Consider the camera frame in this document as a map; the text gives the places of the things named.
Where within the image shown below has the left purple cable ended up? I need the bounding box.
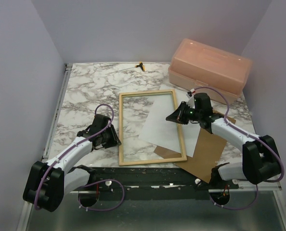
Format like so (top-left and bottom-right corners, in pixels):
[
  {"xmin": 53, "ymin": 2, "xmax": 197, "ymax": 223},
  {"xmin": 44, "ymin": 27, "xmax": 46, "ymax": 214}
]
[{"xmin": 33, "ymin": 103, "xmax": 126, "ymax": 212}]

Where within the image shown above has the pink translucent plastic box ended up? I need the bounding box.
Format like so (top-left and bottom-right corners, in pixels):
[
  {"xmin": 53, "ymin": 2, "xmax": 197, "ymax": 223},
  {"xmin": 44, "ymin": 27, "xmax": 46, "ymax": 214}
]
[{"xmin": 168, "ymin": 38, "xmax": 253, "ymax": 104}]

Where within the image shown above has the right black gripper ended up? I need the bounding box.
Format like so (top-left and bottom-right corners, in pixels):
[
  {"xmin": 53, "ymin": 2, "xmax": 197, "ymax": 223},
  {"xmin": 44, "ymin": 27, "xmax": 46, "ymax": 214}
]
[{"xmin": 166, "ymin": 102, "xmax": 201, "ymax": 125}]

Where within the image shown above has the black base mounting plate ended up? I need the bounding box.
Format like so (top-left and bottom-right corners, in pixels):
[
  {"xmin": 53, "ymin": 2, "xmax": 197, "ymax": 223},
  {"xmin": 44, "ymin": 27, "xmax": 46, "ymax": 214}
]
[{"xmin": 77, "ymin": 167, "xmax": 238, "ymax": 201}]

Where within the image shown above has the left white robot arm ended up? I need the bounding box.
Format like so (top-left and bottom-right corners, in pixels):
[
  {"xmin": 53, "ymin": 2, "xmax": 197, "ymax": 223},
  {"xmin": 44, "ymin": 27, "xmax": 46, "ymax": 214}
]
[{"xmin": 23, "ymin": 114, "xmax": 121, "ymax": 212}]

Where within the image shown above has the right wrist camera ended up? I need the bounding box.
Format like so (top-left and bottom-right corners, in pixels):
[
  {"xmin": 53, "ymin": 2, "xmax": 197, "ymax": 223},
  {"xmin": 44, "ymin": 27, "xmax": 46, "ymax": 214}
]
[{"xmin": 186, "ymin": 89, "xmax": 195, "ymax": 107}]

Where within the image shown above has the wooden picture frame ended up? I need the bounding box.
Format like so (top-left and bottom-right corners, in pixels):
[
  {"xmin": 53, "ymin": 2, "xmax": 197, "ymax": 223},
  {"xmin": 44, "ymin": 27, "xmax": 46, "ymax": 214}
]
[{"xmin": 118, "ymin": 89, "xmax": 187, "ymax": 166}]

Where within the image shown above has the aluminium rail left side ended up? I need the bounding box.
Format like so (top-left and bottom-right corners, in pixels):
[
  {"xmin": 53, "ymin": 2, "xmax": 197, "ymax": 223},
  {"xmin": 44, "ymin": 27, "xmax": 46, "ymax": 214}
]
[{"xmin": 41, "ymin": 64, "xmax": 73, "ymax": 161}]

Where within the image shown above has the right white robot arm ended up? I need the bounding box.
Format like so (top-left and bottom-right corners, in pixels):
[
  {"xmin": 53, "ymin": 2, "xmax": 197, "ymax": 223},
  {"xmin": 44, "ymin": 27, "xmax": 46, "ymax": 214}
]
[{"xmin": 166, "ymin": 93, "xmax": 284, "ymax": 189}]

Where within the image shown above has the brown frame backing board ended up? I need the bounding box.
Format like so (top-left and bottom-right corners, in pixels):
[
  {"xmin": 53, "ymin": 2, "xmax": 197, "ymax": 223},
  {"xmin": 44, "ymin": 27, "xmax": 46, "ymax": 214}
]
[{"xmin": 154, "ymin": 111, "xmax": 237, "ymax": 184}]

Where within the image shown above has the yellow black hex key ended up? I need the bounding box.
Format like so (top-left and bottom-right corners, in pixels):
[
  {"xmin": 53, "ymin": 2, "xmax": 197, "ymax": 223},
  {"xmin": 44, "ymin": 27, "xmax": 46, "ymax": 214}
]
[{"xmin": 108, "ymin": 62, "xmax": 145, "ymax": 74}]

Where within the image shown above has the white photo paper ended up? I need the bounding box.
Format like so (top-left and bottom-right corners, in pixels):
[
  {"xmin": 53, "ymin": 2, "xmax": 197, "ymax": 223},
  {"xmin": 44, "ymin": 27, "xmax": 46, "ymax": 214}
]
[{"xmin": 138, "ymin": 84, "xmax": 208, "ymax": 157}]

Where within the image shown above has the purple cable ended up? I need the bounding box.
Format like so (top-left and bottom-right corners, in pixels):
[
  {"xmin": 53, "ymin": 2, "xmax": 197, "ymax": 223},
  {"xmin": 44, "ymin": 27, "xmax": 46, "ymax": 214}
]
[
  {"xmin": 193, "ymin": 87, "xmax": 286, "ymax": 210},
  {"xmin": 33, "ymin": 103, "xmax": 126, "ymax": 212}
]

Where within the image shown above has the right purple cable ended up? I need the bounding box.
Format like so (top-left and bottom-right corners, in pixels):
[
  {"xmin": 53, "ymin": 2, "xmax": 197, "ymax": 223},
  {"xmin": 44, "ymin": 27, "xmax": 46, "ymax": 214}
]
[{"xmin": 193, "ymin": 87, "xmax": 286, "ymax": 210}]

